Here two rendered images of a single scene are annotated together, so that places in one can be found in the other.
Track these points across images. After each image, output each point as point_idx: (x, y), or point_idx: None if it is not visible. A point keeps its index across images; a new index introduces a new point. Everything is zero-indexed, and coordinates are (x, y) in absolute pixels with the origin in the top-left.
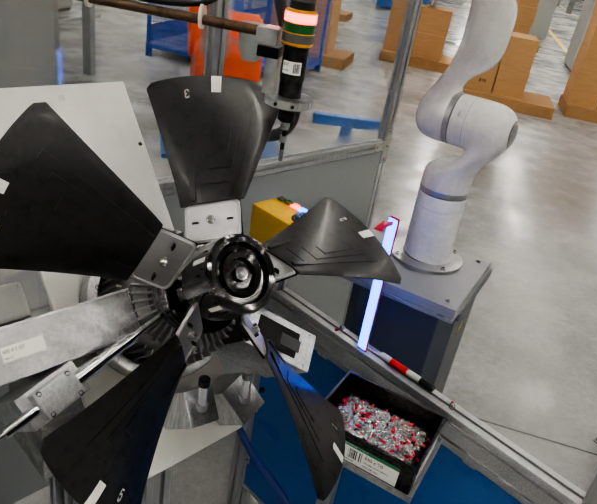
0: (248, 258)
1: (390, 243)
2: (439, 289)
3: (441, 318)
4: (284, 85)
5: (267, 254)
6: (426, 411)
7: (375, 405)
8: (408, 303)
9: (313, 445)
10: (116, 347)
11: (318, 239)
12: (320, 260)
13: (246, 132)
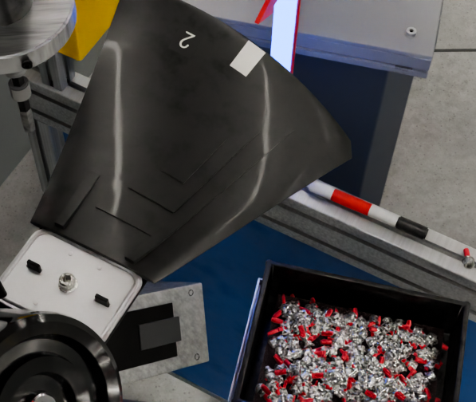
0: (43, 368)
1: (291, 17)
2: (386, 5)
3: (405, 72)
4: None
5: (80, 328)
6: (430, 300)
7: (332, 306)
8: (333, 57)
9: None
10: None
11: (155, 139)
12: (182, 210)
13: None
